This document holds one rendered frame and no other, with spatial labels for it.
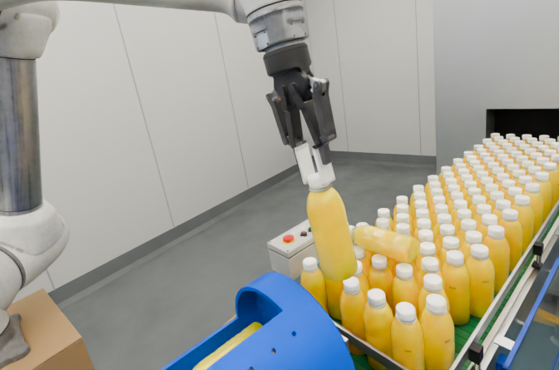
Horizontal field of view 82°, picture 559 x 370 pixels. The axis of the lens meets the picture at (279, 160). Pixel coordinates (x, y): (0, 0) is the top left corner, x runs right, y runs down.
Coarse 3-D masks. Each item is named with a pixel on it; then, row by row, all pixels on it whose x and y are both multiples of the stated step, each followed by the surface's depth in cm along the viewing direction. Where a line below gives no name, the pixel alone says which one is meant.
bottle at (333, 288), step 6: (330, 282) 89; (336, 282) 88; (342, 282) 89; (330, 288) 90; (336, 288) 89; (342, 288) 89; (330, 294) 91; (336, 294) 90; (330, 300) 91; (336, 300) 90; (330, 306) 92; (336, 306) 91; (330, 312) 93; (336, 312) 91; (336, 318) 92
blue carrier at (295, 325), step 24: (264, 288) 59; (288, 288) 58; (240, 312) 71; (264, 312) 73; (288, 312) 54; (312, 312) 55; (216, 336) 68; (264, 336) 50; (288, 336) 51; (312, 336) 52; (336, 336) 53; (192, 360) 65; (240, 360) 47; (264, 360) 48; (288, 360) 48; (312, 360) 50; (336, 360) 52
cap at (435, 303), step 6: (432, 294) 70; (438, 294) 70; (426, 300) 69; (432, 300) 68; (438, 300) 68; (444, 300) 68; (432, 306) 67; (438, 306) 67; (444, 306) 67; (438, 312) 67
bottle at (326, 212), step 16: (320, 192) 56; (336, 192) 57; (320, 208) 55; (336, 208) 55; (320, 224) 56; (336, 224) 55; (320, 240) 57; (336, 240) 56; (352, 240) 59; (320, 256) 58; (336, 256) 56; (352, 256) 58; (336, 272) 57; (352, 272) 58
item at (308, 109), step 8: (296, 88) 51; (296, 96) 51; (312, 96) 53; (296, 104) 52; (304, 104) 51; (312, 104) 52; (304, 112) 52; (312, 112) 52; (304, 120) 52; (312, 120) 52; (312, 128) 52; (312, 136) 53; (320, 144) 52
